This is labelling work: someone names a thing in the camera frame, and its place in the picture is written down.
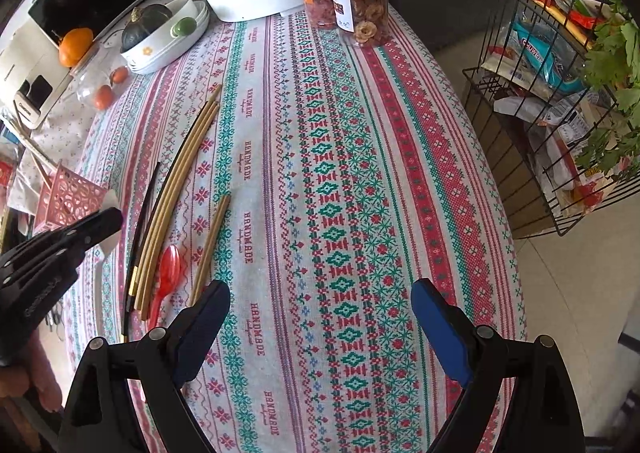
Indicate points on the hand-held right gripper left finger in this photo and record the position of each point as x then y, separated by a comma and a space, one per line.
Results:
205, 328

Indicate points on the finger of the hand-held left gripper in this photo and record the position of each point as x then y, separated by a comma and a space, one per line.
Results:
95, 228

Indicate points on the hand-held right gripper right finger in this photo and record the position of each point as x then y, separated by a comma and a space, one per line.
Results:
440, 328

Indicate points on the pink plastic utensil holder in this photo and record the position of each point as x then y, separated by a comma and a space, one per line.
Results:
75, 193

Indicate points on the red plastic spoon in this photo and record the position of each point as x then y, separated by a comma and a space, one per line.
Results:
169, 260

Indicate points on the bamboo chopstick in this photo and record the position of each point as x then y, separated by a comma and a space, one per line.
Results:
217, 93
204, 133
194, 133
199, 133
37, 148
42, 170

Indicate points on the short wooden chopstick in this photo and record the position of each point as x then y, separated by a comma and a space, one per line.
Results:
208, 243
214, 240

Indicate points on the person's left hand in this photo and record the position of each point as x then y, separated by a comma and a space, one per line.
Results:
45, 373

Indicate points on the patterned red green tablecloth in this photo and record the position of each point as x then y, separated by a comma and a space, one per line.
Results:
350, 233

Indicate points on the small orange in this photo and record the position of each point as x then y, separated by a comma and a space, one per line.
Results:
119, 75
103, 96

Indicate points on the glass jar with wooden lid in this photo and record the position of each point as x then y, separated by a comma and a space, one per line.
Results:
90, 83

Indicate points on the white air fryer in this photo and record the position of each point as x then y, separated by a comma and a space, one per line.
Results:
20, 68

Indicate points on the large orange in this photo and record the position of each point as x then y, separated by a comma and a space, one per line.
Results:
75, 47

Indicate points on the dark green pumpkin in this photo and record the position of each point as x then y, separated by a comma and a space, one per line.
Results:
142, 28

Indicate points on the pile of snack packets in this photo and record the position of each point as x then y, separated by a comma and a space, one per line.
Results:
540, 53

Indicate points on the green leafy plant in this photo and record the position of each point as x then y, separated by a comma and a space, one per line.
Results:
615, 43

